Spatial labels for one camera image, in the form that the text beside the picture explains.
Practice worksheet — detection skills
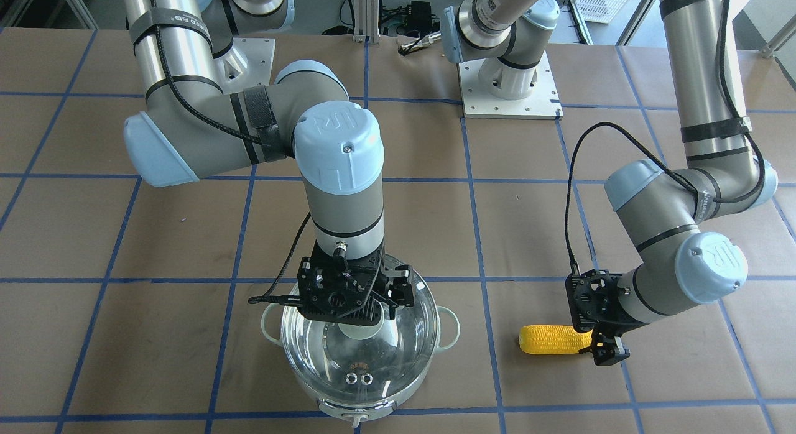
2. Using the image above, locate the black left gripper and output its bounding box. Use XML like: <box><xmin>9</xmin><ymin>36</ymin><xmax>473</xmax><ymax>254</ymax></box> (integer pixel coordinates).
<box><xmin>565</xmin><ymin>269</ymin><xmax>629</xmax><ymax>366</ymax></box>

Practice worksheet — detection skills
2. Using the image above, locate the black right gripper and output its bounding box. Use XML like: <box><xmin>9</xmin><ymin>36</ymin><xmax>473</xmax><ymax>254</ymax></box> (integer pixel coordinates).
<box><xmin>297</xmin><ymin>244</ymin><xmax>415</xmax><ymax>326</ymax></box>

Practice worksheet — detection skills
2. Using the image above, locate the pale green cooking pot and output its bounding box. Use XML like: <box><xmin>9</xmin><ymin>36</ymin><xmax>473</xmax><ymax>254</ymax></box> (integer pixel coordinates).
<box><xmin>261</xmin><ymin>303</ymin><xmax>461</xmax><ymax>430</ymax></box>

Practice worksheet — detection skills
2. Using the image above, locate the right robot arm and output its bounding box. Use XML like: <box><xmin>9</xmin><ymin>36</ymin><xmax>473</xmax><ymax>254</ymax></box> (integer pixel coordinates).
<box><xmin>123</xmin><ymin>0</ymin><xmax>415</xmax><ymax>326</ymax></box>

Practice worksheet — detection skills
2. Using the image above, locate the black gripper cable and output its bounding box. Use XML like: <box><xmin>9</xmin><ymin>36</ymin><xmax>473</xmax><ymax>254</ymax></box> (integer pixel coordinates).
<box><xmin>563</xmin><ymin>122</ymin><xmax>703</xmax><ymax>279</ymax></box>

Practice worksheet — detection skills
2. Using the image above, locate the yellow corn cob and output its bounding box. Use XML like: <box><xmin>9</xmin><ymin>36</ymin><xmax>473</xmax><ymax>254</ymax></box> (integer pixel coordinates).
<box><xmin>518</xmin><ymin>325</ymin><xmax>591</xmax><ymax>355</ymax></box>

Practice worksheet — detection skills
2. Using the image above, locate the white plastic basket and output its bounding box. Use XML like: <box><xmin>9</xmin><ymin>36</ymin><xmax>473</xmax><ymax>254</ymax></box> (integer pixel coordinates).
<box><xmin>574</xmin><ymin>0</ymin><xmax>629</xmax><ymax>24</ymax></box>

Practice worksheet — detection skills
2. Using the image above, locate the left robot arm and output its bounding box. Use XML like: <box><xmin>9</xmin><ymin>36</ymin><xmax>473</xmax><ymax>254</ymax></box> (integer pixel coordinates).
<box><xmin>440</xmin><ymin>0</ymin><xmax>778</xmax><ymax>366</ymax></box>

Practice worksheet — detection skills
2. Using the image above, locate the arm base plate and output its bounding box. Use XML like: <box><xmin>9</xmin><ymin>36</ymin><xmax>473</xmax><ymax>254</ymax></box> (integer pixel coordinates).
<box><xmin>214</xmin><ymin>37</ymin><xmax>276</xmax><ymax>94</ymax></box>
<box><xmin>458</xmin><ymin>52</ymin><xmax>563</xmax><ymax>119</ymax></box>

